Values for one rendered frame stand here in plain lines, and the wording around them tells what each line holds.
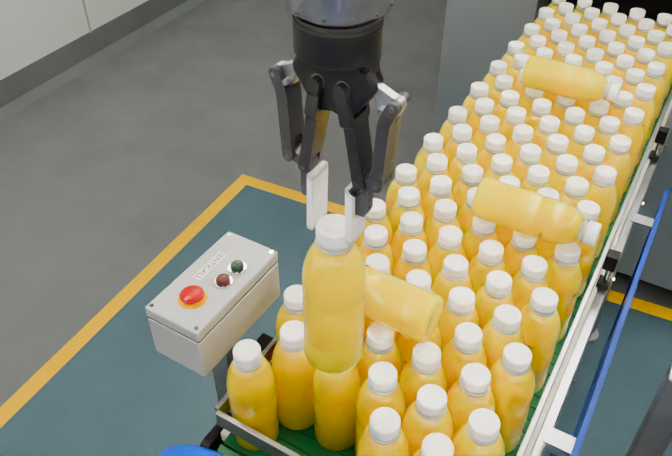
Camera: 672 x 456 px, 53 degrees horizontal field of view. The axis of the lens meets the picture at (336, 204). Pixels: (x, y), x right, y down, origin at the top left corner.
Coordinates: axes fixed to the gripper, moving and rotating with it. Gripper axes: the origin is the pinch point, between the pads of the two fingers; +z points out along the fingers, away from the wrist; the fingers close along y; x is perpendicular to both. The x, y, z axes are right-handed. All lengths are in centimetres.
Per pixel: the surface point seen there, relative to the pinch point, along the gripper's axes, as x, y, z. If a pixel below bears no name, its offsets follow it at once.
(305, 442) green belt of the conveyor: 2, -6, 51
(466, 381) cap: 10.7, 13.9, 31.3
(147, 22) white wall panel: 245, -288, 139
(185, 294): 2.7, -27.1, 30.3
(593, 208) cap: 56, 19, 31
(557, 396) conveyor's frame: 31, 24, 51
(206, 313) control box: 2.2, -22.9, 31.5
